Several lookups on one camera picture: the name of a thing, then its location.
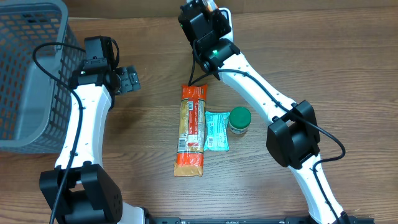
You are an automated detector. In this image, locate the green lidded jar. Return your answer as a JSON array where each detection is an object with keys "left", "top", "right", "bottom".
[{"left": 228, "top": 106, "right": 251, "bottom": 134}]

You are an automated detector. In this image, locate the small orange snack packet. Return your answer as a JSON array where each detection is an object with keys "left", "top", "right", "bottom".
[{"left": 203, "top": 0, "right": 218, "bottom": 12}]

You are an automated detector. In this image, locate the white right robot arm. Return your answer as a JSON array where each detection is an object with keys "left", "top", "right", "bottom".
[{"left": 178, "top": 1, "right": 349, "bottom": 223}]

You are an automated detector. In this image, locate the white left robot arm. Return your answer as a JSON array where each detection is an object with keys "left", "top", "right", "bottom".
[{"left": 39, "top": 66, "right": 150, "bottom": 224}]

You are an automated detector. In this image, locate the white barcode scanner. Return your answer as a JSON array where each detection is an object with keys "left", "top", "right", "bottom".
[{"left": 219, "top": 7, "right": 234, "bottom": 42}]

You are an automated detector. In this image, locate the grey plastic mesh basket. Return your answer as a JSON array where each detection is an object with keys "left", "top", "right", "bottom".
[{"left": 1, "top": 0, "right": 85, "bottom": 154}]

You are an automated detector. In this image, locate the long orange noodle package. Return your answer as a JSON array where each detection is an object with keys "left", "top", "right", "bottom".
[{"left": 174, "top": 85, "right": 208, "bottom": 177}]

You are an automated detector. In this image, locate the teal tissue packet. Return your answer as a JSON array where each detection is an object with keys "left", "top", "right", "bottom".
[{"left": 204, "top": 111, "right": 230, "bottom": 151}]

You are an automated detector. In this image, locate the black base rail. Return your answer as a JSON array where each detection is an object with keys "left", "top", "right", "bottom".
[{"left": 144, "top": 216, "right": 376, "bottom": 224}]

